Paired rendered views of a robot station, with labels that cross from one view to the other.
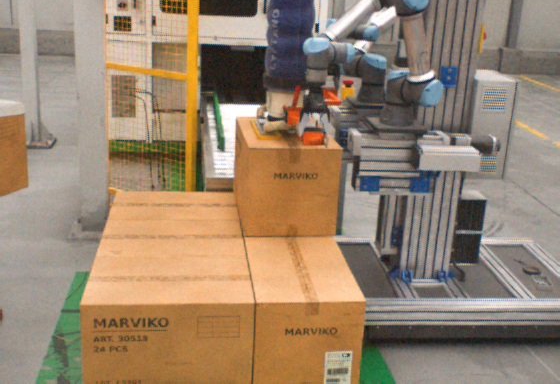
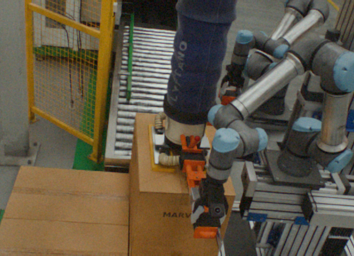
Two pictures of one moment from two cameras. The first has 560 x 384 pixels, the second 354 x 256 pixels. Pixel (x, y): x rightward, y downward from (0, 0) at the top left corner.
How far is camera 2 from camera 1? 145 cm
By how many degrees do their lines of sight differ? 16
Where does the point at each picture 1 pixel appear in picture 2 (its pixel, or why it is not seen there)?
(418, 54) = (335, 128)
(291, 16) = (199, 53)
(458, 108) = not seen: outside the picture
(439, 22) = not seen: outside the picture
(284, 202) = (171, 234)
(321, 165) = not seen: hidden behind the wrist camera
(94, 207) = (15, 138)
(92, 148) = (12, 92)
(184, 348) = not seen: outside the picture
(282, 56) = (185, 90)
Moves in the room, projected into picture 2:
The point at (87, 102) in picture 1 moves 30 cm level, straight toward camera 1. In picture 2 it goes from (6, 54) to (1, 75)
